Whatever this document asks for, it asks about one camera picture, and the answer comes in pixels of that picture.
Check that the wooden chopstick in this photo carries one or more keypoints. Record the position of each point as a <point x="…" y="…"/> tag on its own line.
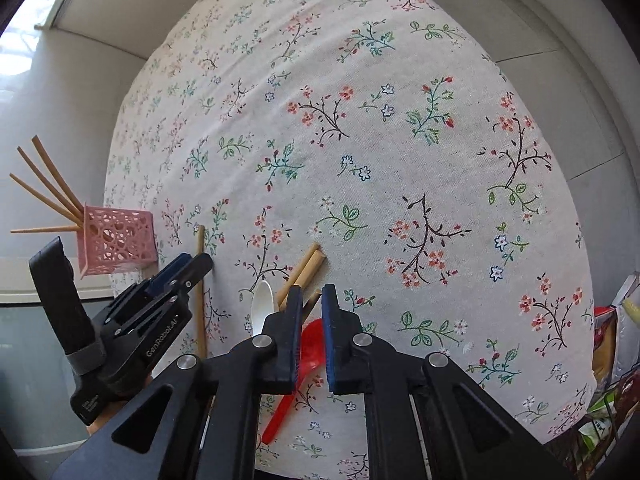
<point x="300" y="265"/>
<point x="201" y="315"/>
<point x="312" y="300"/>
<point x="314" y="269"/>
<point x="45" y="230"/>
<point x="55" y="170"/>
<point x="40" y="196"/>
<point x="47" y="180"/>

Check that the floral tablecloth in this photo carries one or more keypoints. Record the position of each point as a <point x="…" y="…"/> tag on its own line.
<point x="400" y="160"/>

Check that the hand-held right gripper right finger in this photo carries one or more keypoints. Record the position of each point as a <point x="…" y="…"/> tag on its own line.
<point x="328" y="330"/>

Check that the white plastic spoon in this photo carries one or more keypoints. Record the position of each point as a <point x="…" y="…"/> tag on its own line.
<point x="262" y="305"/>

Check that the white bag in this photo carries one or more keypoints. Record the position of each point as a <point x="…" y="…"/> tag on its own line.
<point x="629" y="320"/>

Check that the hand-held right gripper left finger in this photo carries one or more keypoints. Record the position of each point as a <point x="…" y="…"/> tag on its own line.
<point x="298" y="325"/>

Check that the pink perforated utensil holder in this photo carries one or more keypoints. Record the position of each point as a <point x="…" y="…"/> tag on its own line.
<point x="120" y="240"/>

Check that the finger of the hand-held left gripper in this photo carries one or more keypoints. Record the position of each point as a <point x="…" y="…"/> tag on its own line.
<point x="169" y="269"/>
<point x="200" y="264"/>

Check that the red brown packet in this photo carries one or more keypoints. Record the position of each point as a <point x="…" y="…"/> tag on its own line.
<point x="604" y="340"/>

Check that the green white packet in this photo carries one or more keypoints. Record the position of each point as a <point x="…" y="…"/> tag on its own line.
<point x="600" y="425"/>

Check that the red plastic spoon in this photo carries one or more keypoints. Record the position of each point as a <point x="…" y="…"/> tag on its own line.
<point x="311" y="355"/>

